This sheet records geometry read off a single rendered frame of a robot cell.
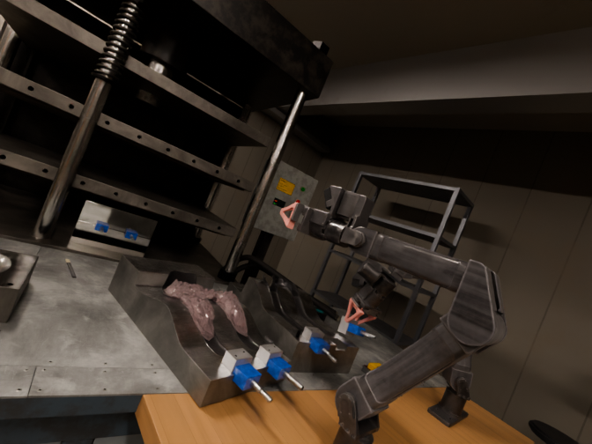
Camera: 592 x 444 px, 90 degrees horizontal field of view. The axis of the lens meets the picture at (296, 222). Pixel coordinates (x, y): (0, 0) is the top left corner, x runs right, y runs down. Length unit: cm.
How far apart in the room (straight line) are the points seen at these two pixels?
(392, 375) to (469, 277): 22
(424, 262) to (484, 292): 11
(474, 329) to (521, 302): 264
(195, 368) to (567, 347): 282
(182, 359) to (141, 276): 29
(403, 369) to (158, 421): 42
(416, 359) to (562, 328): 260
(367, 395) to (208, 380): 29
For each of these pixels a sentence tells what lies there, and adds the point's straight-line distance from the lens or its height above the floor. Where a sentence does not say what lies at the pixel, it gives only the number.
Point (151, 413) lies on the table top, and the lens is 64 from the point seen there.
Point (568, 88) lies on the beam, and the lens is 233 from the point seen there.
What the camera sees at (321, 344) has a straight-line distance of 87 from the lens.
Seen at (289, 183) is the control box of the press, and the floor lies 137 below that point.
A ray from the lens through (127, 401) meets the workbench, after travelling 67.
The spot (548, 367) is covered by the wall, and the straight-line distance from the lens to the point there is 315.
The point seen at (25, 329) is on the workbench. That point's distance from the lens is 80.
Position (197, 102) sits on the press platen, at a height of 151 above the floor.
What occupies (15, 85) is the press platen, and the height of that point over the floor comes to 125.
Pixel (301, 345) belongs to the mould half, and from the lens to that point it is 88.
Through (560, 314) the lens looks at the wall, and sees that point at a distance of 314.
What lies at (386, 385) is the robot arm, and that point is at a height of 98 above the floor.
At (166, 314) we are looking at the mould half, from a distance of 76.
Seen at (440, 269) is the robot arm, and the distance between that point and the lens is 57.
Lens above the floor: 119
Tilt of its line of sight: level
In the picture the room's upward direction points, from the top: 22 degrees clockwise
